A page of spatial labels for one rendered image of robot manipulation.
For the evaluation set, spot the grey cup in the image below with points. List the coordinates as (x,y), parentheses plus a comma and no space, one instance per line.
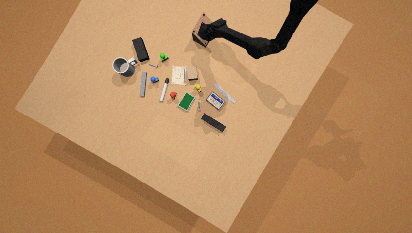
(124,67)

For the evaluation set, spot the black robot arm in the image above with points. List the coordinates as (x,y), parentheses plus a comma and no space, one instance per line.
(258,47)

